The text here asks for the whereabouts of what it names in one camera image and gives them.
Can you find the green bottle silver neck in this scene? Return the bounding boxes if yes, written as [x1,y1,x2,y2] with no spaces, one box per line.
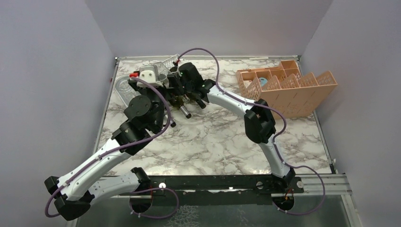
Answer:
[172,96,192,119]

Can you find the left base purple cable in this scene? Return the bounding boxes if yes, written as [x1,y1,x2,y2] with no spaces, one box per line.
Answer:
[129,187,181,220]

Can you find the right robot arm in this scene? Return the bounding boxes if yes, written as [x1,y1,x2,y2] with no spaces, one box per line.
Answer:
[169,61,295,192]

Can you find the white wire wine rack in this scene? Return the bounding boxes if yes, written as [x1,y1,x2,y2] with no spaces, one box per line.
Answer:
[114,54,181,82]

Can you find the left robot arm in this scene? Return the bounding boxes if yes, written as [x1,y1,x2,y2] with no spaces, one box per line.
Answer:
[44,78,172,221]

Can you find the clear bottle silver cap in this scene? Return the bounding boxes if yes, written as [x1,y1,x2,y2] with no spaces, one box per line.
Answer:
[114,75,140,107]

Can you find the peach plastic crate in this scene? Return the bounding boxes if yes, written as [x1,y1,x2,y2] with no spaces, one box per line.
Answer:
[236,60,338,118]

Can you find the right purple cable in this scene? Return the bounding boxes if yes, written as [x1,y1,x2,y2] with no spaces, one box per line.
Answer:
[174,47,326,216]

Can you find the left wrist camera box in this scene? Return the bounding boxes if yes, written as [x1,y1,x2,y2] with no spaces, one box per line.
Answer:
[129,65,167,87]

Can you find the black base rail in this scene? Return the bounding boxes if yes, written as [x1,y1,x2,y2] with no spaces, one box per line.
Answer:
[126,174,304,208]

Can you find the green wine bottle front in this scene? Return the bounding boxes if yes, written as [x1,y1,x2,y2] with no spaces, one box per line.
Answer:
[193,97,206,109]

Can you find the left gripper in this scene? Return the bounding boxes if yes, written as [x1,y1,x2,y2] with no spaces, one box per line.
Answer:
[130,72,183,131]

